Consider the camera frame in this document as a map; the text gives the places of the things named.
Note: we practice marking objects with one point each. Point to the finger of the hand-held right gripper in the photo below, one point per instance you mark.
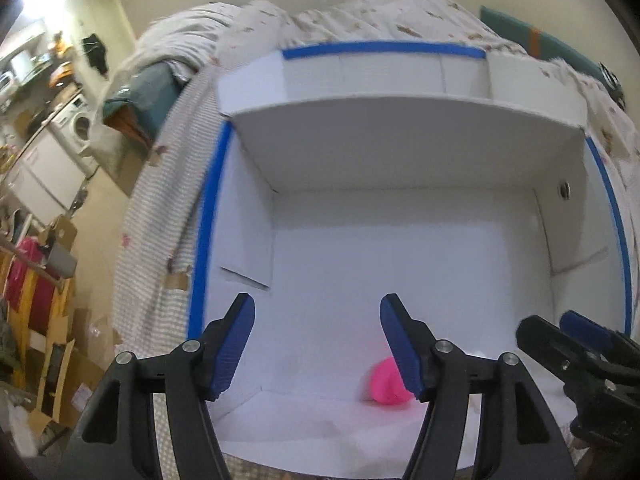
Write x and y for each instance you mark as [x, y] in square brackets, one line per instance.
[545, 340]
[587, 332]

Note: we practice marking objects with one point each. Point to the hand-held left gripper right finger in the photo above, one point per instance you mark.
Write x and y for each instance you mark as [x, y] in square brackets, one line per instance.
[400, 345]

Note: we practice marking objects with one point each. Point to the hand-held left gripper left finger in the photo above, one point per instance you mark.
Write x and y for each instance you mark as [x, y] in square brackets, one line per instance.
[231, 345]

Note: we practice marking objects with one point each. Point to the bright pink sock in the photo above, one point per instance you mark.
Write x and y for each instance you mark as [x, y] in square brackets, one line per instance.
[387, 385]

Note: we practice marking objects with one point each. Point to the white cardboard box blue trim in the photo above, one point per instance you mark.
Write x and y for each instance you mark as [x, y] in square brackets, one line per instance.
[400, 240]

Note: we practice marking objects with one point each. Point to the checkered printed bedsheet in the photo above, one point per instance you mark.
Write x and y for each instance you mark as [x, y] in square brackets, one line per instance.
[160, 200]

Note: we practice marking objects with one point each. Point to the open cardboard box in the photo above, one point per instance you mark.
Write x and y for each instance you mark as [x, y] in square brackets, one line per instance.
[55, 380]

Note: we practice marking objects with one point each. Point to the grey bin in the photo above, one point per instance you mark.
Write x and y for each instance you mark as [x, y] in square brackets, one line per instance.
[61, 259]

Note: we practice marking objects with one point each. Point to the pink red hanging cloth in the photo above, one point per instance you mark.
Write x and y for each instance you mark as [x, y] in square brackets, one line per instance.
[25, 270]

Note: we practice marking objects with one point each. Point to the black white patterned item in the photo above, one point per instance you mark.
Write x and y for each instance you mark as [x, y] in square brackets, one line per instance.
[612, 82]

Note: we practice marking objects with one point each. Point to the white kitchen cabinet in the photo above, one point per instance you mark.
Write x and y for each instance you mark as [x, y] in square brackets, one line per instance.
[40, 170]

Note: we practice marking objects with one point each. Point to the teal bed end panel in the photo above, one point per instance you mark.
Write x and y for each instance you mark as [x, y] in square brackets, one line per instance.
[145, 95]

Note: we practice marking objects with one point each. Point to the white washing machine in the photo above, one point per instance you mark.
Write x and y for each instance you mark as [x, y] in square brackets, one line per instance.
[75, 122]

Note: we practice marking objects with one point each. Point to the teal pillow orange stripe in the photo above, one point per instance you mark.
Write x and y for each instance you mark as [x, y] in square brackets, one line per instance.
[545, 40]

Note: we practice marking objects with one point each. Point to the crumpled printed duvet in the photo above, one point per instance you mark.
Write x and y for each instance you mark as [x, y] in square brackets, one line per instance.
[190, 40]

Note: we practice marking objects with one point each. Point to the black hanging garment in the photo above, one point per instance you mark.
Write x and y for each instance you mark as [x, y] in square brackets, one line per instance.
[96, 55]

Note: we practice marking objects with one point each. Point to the wooden bed frame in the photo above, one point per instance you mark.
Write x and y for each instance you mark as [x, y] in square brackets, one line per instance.
[127, 160]

